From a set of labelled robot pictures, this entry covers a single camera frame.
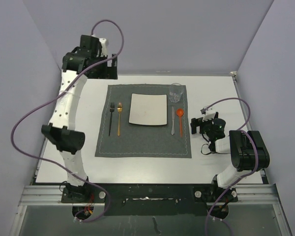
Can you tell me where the clear plastic cup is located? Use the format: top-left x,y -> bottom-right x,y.
169,83 -> 184,103

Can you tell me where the white rectangular plate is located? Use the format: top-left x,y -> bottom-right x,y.
128,93 -> 168,126

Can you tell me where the grey cloth placemat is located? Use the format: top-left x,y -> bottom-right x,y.
95,84 -> 192,158

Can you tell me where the gold metal fork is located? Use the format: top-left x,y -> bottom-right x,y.
118,102 -> 122,136

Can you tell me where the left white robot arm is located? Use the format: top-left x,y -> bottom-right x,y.
41,45 -> 110,202

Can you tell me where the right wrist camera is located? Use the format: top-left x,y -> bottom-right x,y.
201,107 -> 218,122

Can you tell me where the silver table knife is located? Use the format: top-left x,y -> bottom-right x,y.
171,106 -> 175,135

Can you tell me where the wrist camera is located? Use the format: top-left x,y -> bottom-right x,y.
201,107 -> 218,122
79,35 -> 109,57

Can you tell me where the aluminium frame rail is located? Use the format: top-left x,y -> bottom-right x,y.
19,184 -> 278,206

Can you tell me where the orange plastic spoon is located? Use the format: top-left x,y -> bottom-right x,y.
176,108 -> 184,137

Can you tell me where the black plastic fork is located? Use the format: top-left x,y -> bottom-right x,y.
109,102 -> 115,136

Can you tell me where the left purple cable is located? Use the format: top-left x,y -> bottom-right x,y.
9,20 -> 125,224

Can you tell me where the purple cable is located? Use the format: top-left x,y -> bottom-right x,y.
200,97 -> 259,236
9,20 -> 125,224

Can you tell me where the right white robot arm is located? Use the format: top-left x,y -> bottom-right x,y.
190,112 -> 270,201

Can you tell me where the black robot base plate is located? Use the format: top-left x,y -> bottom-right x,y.
61,181 -> 238,220

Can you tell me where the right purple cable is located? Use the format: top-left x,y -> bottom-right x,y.
200,97 -> 259,236

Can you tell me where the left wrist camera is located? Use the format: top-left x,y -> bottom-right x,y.
79,35 -> 109,57

